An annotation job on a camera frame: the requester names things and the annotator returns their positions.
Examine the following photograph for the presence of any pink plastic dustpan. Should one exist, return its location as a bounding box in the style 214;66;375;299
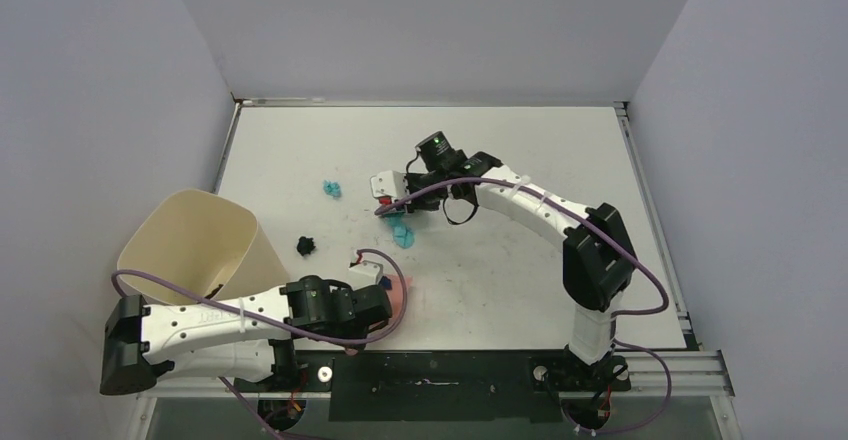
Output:
383;274;403;325

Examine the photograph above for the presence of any teal paper scrap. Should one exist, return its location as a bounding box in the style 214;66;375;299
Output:
322;180;342;199
385;216;415;249

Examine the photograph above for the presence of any black paper scrap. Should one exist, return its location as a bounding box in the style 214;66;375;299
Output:
296;236;316;257

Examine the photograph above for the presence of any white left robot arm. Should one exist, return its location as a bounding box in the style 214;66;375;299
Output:
99;275;392;396

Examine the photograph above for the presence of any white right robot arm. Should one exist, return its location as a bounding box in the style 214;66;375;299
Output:
371;132;635;389

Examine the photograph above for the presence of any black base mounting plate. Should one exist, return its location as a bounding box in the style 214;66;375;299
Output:
235;350;631;423

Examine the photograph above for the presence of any beige waste bin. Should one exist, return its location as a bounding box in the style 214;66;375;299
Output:
117;189;291;301

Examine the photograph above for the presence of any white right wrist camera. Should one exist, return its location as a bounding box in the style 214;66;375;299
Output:
369;170;409;207

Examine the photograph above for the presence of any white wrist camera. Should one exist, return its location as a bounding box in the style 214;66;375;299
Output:
369;170;409;207
345;252;383;289

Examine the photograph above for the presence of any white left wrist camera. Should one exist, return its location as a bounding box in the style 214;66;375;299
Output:
345;252;383;289

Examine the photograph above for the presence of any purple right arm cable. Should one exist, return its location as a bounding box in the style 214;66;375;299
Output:
374;177;674;437

